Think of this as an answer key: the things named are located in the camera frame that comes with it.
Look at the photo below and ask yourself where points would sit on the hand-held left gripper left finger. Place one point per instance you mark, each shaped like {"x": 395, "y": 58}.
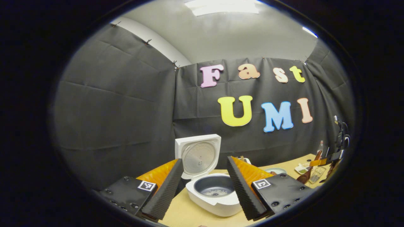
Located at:
{"x": 169, "y": 189}

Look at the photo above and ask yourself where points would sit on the black backdrop cloth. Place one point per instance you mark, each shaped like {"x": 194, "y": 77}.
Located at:
{"x": 110, "y": 110}

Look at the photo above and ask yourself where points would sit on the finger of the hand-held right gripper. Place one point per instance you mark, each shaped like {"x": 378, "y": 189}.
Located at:
{"x": 318, "y": 162}
{"x": 333, "y": 170}

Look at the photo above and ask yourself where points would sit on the brown wooden spoon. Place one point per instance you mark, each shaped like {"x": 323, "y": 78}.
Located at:
{"x": 304, "y": 176}

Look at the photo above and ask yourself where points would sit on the large ceiling light panel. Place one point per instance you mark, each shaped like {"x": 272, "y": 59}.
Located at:
{"x": 224, "y": 7}

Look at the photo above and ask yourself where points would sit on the clear bottle with red label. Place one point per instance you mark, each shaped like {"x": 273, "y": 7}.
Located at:
{"x": 320, "y": 148}

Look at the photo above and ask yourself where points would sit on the small ceiling light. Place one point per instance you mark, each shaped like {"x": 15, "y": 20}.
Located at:
{"x": 310, "y": 32}

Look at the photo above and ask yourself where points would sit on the white rice cooker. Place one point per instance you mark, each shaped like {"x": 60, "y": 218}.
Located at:
{"x": 199, "y": 157}

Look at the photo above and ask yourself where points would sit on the white rice grains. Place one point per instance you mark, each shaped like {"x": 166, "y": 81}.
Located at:
{"x": 216, "y": 191}

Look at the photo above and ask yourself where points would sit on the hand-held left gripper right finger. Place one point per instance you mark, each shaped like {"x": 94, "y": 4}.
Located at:
{"x": 241, "y": 189}

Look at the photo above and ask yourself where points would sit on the white divided dish of beans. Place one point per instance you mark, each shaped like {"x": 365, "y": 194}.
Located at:
{"x": 302, "y": 168}

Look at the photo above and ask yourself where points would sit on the pale green plate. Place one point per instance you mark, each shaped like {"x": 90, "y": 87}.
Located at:
{"x": 279, "y": 170}

